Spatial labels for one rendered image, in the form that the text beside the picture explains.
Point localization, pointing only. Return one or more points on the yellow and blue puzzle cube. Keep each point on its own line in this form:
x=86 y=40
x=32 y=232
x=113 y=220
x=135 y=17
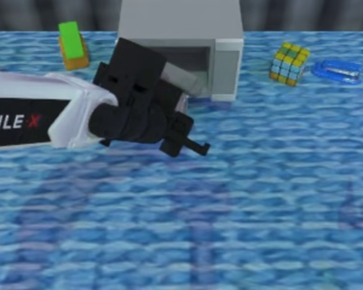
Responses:
x=289 y=65

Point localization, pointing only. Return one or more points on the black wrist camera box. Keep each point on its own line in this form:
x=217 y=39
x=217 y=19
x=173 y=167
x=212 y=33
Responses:
x=133 y=69

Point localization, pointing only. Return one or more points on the orange block with green top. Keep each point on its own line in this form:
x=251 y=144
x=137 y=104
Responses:
x=71 y=40

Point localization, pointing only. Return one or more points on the grey microwave oven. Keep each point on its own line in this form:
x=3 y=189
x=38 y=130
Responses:
x=181 y=21

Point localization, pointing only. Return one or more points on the blue stapler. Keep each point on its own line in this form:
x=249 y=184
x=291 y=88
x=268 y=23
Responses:
x=335 y=72

